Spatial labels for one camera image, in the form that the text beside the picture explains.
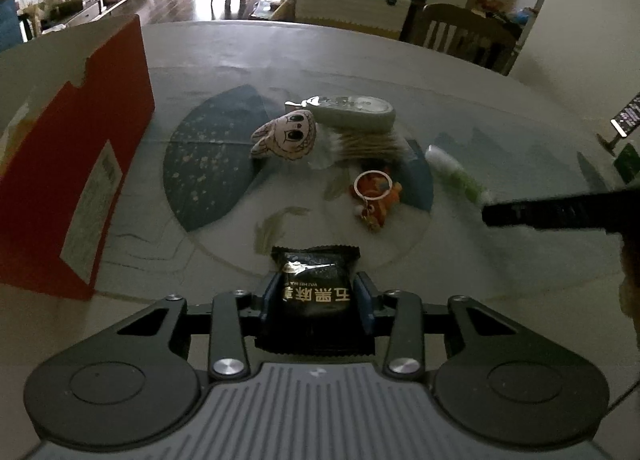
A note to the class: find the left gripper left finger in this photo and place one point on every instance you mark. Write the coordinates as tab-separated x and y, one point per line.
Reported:
236	315

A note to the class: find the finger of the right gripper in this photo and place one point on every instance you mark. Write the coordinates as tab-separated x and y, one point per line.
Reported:
613	211

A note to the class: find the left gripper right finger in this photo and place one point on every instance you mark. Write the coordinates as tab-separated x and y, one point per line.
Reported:
396	315

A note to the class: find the black snack packet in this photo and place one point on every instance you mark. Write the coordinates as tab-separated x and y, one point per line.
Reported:
314	309

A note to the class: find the phone on stand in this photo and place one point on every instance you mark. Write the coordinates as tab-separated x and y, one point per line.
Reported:
624	123

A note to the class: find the white green tube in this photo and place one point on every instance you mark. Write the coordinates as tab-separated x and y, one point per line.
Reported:
452	172

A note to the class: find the cotton swabs bundle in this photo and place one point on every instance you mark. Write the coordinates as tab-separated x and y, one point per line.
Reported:
350	145

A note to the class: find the pink bunny face plush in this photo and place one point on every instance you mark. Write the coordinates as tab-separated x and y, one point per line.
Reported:
290	136

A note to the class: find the grey ceramic dish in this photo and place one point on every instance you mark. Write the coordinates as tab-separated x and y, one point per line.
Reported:
349	112

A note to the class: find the wooden dining chair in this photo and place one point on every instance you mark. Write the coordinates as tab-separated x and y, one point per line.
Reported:
460	33

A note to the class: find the red cardboard box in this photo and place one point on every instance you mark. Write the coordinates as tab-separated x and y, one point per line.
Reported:
74	107

